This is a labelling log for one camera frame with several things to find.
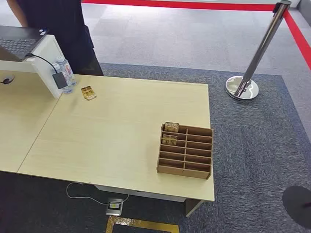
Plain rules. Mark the red barrier belt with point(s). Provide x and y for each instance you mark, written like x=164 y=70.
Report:
x=170 y=4
x=299 y=38

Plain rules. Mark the black power adapter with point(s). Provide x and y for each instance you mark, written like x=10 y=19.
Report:
x=59 y=80

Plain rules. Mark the person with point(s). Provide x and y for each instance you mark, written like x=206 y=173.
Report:
x=60 y=25

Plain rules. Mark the brown slotted card organizer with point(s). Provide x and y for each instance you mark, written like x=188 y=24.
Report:
x=194 y=151

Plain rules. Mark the gold floor tape frame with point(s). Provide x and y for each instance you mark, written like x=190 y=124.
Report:
x=140 y=224

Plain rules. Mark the person's right forearm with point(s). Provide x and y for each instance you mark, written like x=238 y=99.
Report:
x=16 y=13

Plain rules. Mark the desk leg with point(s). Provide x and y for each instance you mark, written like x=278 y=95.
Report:
x=193 y=206

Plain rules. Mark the metal floor socket box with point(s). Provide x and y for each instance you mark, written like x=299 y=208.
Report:
x=114 y=207

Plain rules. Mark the black round base plate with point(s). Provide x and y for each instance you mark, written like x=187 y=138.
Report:
x=297 y=205

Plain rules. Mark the gold card stack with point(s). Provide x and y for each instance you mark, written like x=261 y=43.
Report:
x=88 y=93

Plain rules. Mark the dark grey laptop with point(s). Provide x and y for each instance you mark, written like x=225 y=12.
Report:
x=16 y=41

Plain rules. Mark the clear plastic water bottle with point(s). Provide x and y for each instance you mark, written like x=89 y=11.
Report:
x=68 y=69
x=56 y=66

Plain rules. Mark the gold patterned card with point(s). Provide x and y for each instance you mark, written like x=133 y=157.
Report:
x=169 y=140
x=171 y=127

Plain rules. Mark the chrome stanchion post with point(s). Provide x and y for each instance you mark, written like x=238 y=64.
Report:
x=262 y=48

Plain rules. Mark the white laptop stand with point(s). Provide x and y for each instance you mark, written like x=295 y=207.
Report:
x=48 y=45

